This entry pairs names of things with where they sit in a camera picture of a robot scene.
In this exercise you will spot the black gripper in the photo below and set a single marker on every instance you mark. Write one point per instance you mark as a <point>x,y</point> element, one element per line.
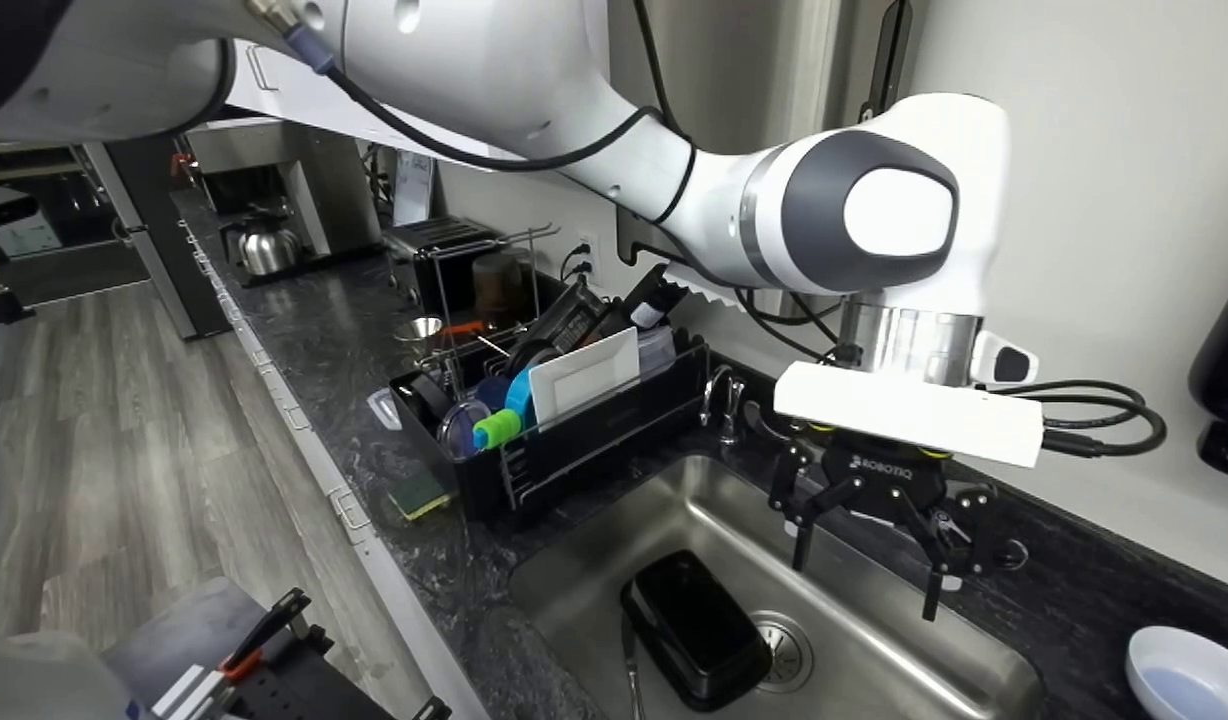
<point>894,477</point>

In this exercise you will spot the black dish rack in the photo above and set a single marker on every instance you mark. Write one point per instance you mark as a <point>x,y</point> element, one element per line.
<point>596,440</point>

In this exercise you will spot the stainless steel sink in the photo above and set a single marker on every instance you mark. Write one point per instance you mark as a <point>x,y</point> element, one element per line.
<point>904,667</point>

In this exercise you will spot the black rectangular container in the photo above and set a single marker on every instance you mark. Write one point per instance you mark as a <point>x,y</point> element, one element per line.
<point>699,634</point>

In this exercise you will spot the white rectangular board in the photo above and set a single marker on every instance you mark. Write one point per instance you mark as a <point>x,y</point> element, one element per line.
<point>587,375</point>

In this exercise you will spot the small white bowl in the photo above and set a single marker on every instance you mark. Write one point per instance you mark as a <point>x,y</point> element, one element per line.
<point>1186,680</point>

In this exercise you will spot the blue bowl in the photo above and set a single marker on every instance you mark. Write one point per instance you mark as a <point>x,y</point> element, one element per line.
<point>522,397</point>

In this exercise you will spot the clear round cup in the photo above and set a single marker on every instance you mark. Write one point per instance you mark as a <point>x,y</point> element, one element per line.
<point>460,427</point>

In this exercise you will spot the green yellow sponge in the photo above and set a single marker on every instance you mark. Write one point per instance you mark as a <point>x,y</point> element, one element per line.
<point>418,507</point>

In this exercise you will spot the steel kettle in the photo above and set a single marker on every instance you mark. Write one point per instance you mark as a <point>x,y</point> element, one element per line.
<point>259,249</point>

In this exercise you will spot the dark countertop appliance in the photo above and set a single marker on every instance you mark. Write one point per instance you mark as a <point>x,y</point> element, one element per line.
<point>259,185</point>

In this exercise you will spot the grey tool plate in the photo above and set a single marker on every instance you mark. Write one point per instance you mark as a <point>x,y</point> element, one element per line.
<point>157,642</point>

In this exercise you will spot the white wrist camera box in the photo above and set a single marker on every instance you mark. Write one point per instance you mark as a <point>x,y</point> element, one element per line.
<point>904,415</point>

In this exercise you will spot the dark metal frame post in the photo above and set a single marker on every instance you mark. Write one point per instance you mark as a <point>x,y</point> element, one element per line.
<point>174,242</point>

